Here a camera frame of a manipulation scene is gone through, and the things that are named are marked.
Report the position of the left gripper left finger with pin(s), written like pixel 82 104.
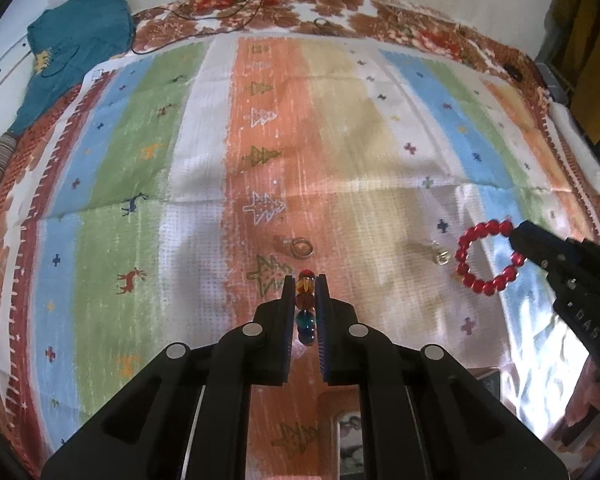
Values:
pixel 273 352

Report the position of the striped colourful blanket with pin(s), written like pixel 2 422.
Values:
pixel 280 185

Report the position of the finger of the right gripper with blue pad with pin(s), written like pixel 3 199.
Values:
pixel 538 245

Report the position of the person's right hand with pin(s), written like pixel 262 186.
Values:
pixel 585 396

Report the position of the teal cloth garment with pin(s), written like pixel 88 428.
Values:
pixel 67 42

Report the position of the dark grey metal tray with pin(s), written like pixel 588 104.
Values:
pixel 490 378

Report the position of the brown floral bedsheet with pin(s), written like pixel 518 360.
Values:
pixel 380 15

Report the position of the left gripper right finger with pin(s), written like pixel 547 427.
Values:
pixel 333 319

